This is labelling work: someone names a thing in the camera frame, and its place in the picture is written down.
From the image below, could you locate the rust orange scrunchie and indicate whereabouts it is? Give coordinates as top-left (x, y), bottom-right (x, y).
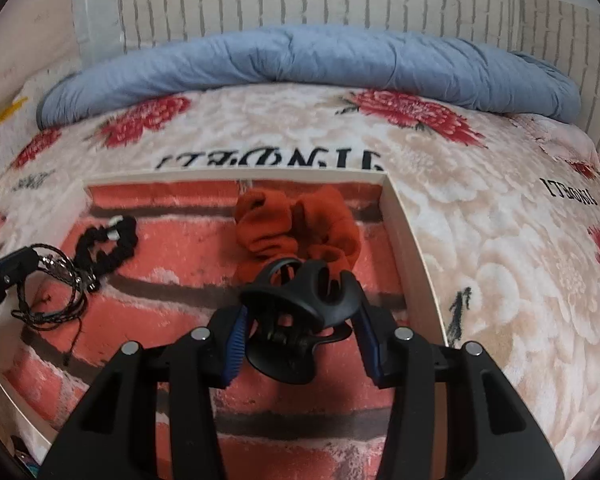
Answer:
top-left (234, 185), bottom-right (361, 284)

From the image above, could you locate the clear plastic sheet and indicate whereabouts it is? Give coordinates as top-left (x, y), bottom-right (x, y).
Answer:
top-left (71, 0), bottom-right (123, 67)

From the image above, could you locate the rolled blue quilt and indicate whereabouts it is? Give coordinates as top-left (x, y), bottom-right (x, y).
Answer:
top-left (36, 25), bottom-right (581, 129)

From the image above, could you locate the black claw hair clip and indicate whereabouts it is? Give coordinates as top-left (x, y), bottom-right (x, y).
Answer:
top-left (238, 258), bottom-right (365, 385)

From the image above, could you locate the black beaded hair tie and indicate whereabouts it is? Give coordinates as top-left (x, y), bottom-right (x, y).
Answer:
top-left (72, 214), bottom-right (140, 281)

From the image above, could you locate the white tray with brick lining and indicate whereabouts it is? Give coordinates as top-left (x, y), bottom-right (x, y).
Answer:
top-left (0, 168), bottom-right (451, 480)

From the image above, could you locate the black cord bracelet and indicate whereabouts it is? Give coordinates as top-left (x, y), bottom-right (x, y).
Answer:
top-left (10, 242), bottom-right (102, 366)

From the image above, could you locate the floral fleece bed blanket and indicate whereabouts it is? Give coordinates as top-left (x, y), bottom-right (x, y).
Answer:
top-left (0, 84), bottom-right (600, 478)

